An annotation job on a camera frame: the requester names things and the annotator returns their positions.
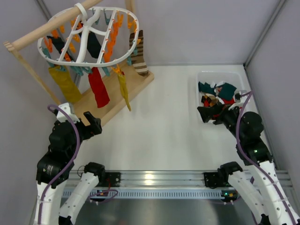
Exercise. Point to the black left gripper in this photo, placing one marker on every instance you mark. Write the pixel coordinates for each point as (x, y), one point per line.
(87, 129)

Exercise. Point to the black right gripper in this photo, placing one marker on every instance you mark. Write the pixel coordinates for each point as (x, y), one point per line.
(218, 112)

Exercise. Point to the red sock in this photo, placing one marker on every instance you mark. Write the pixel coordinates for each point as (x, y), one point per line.
(98, 88)
(227, 102)

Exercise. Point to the thin mustard yellow sock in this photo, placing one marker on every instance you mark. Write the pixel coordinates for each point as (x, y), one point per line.
(123, 89)

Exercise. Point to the large mustard yellow sock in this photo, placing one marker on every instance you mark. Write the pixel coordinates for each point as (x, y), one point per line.
(61, 76)

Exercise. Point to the dark navy sock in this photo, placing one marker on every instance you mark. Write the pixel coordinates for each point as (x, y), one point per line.
(58, 43)
(93, 45)

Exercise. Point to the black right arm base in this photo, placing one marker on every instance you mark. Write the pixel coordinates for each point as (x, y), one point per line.
(214, 180)

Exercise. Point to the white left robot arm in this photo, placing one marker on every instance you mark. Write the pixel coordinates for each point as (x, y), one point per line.
(53, 171)

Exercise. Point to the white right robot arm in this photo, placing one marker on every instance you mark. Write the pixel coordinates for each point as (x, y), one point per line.
(263, 193)

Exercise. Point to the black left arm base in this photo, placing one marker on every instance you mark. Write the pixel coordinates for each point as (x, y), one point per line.
(112, 180)

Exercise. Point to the white round clip hanger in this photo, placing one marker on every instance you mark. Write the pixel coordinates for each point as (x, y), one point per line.
(83, 24)

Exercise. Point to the orange black argyle sock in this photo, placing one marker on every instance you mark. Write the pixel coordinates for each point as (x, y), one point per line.
(208, 100)

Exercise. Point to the red sock in basket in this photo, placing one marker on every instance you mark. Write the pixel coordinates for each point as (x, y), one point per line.
(227, 102)

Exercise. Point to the dark green sock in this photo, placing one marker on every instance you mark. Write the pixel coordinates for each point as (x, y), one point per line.
(222, 89)

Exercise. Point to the wooden drying rack stand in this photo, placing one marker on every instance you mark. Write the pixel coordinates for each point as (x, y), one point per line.
(60, 25)

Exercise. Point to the white plastic basket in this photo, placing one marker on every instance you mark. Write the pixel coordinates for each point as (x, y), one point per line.
(232, 78)

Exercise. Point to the brown striped sock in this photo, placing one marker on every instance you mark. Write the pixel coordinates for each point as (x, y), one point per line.
(137, 57)

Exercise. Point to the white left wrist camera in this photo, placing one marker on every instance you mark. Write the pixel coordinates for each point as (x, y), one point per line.
(66, 112)

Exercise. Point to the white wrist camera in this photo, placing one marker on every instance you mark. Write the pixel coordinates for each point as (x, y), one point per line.
(66, 112)
(239, 99)

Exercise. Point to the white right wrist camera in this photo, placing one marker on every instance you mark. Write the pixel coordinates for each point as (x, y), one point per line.
(239, 99)

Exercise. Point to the aluminium mounting rail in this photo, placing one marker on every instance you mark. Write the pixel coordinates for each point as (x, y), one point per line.
(164, 185)

